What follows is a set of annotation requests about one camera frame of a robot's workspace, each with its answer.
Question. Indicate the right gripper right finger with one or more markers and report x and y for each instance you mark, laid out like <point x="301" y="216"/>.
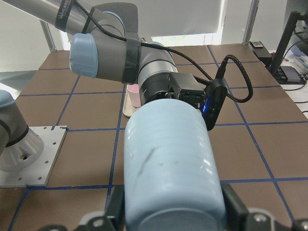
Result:
<point x="242" y="218"/>

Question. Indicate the light blue ikea cup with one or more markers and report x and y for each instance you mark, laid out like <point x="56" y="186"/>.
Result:
<point x="170" y="175"/>

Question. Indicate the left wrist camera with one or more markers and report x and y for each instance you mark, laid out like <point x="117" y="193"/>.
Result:
<point x="215" y="94"/>

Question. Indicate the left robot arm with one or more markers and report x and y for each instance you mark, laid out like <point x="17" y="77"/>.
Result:
<point x="106" y="45"/>

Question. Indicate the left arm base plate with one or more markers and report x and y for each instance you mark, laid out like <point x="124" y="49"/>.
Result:
<point x="30" y="161"/>

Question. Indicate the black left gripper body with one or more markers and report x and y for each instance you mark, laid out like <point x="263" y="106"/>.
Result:
<point x="173" y="85"/>

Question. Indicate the pink cup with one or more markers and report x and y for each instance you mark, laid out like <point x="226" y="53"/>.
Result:
<point x="134" y="95"/>

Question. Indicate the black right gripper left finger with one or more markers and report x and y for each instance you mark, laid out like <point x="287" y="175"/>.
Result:
<point x="111" y="219"/>

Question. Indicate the black monitor stand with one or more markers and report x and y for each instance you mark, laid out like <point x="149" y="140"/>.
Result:
<point x="287" y="74"/>

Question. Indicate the white cup tray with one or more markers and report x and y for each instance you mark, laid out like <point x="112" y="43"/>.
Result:
<point x="128" y="109"/>

